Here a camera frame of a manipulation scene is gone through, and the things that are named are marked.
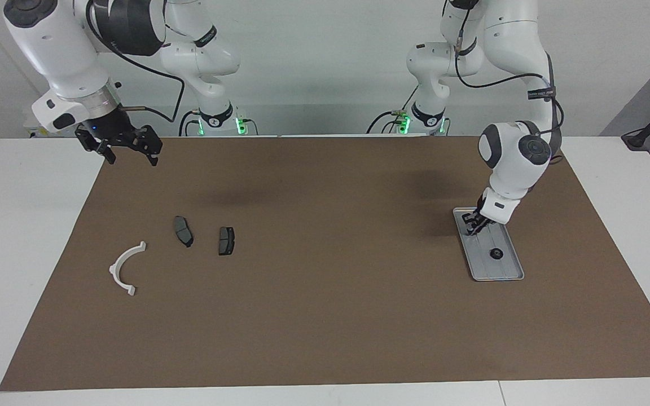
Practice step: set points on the dark grey brake pad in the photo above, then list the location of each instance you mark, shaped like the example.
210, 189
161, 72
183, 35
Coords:
183, 231
226, 241

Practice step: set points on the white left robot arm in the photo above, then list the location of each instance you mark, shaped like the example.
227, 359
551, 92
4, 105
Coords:
514, 152

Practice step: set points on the white box with yellow labels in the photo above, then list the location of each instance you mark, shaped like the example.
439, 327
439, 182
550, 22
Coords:
48, 135

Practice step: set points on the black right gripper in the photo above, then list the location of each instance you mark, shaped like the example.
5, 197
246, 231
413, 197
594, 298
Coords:
116, 135

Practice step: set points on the brown table mat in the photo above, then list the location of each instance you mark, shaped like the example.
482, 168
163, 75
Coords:
330, 316

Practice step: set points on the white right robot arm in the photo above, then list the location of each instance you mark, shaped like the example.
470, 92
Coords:
54, 51

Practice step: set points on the white semicircular bracket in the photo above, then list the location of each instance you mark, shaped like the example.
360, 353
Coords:
115, 269

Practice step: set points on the silver metal tray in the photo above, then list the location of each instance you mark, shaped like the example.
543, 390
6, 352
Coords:
500, 270

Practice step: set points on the large black bearing gear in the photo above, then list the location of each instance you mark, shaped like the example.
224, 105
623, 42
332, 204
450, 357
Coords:
496, 254

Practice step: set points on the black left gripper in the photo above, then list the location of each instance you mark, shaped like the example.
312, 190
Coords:
482, 214

